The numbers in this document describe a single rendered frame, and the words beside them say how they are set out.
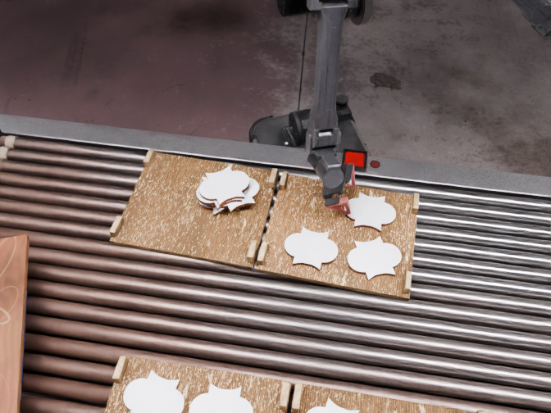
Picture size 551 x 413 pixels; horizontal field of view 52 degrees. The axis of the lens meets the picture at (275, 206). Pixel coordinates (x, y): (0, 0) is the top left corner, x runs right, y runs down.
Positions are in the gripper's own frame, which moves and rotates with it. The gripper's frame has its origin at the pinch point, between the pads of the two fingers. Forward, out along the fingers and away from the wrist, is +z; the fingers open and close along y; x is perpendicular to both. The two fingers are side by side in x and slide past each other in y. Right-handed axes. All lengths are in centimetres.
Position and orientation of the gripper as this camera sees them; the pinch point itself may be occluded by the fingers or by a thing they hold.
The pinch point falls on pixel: (349, 198)
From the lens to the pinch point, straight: 164.8
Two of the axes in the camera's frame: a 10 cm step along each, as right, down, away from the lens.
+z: 5.4, 6.0, 6.0
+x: -8.1, 1.8, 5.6
